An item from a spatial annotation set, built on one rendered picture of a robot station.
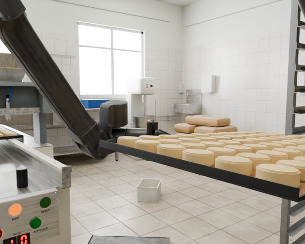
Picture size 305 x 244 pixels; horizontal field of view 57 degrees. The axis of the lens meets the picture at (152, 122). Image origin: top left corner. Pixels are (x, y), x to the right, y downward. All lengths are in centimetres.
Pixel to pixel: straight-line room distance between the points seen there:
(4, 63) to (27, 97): 21
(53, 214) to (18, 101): 87
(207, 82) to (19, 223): 508
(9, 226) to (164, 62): 549
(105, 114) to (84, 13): 470
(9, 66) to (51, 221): 92
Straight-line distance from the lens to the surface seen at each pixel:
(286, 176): 36
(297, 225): 157
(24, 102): 166
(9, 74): 163
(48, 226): 93
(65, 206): 96
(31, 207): 89
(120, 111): 71
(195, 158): 43
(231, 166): 39
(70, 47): 514
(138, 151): 49
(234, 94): 541
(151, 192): 299
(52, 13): 515
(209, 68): 583
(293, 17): 139
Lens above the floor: 113
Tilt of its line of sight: 6 degrees down
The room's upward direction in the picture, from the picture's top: straight up
